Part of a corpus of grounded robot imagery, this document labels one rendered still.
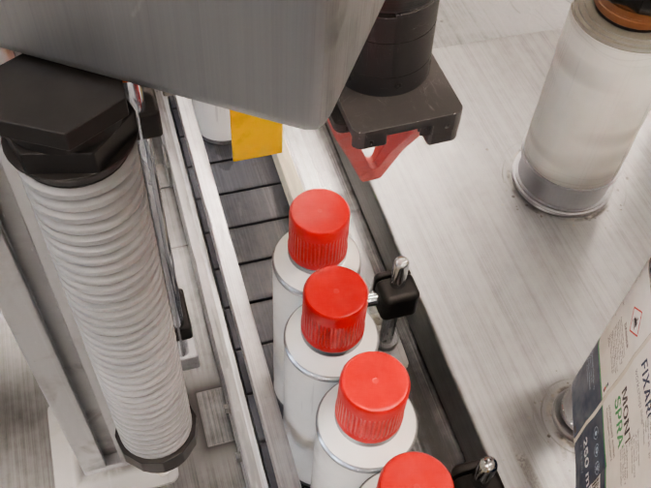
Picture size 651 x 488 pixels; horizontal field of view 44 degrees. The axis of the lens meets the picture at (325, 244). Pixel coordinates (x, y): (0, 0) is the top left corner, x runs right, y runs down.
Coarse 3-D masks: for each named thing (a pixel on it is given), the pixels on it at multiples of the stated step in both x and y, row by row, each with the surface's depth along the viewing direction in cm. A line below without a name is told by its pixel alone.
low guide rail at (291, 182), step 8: (288, 152) 69; (280, 160) 68; (288, 160) 68; (280, 168) 68; (288, 168) 68; (280, 176) 69; (288, 176) 67; (296, 176) 67; (288, 184) 67; (296, 184) 67; (288, 192) 67; (296, 192) 66; (288, 200) 68
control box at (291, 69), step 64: (0, 0) 18; (64, 0) 18; (128, 0) 17; (192, 0) 16; (256, 0) 16; (320, 0) 16; (384, 0) 21; (64, 64) 19; (128, 64) 19; (192, 64) 18; (256, 64) 17; (320, 64) 17
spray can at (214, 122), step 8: (200, 104) 70; (208, 104) 70; (200, 112) 71; (208, 112) 71; (216, 112) 70; (224, 112) 71; (200, 120) 72; (208, 120) 71; (216, 120) 71; (224, 120) 71; (200, 128) 73; (208, 128) 72; (216, 128) 72; (224, 128) 72; (208, 136) 73; (216, 136) 73; (224, 136) 73; (224, 144) 74
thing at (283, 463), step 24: (192, 120) 64; (192, 144) 62; (216, 192) 60; (216, 216) 58; (216, 240) 57; (240, 288) 55; (240, 312) 54; (240, 336) 52; (264, 360) 51; (264, 384) 50; (264, 408) 49; (264, 432) 49; (288, 456) 48; (288, 480) 47
